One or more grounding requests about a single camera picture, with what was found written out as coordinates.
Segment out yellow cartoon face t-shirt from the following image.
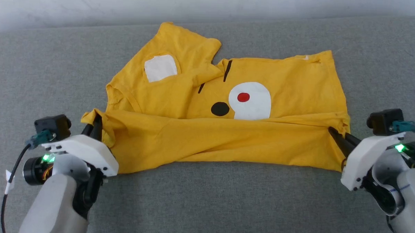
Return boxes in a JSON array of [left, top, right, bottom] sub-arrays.
[[79, 19, 355, 182]]

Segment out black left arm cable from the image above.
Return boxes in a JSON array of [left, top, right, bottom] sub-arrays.
[[0, 130, 56, 233]]

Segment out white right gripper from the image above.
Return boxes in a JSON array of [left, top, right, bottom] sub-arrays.
[[325, 126, 406, 193]]

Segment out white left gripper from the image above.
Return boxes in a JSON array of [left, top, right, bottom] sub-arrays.
[[40, 113, 121, 178]]

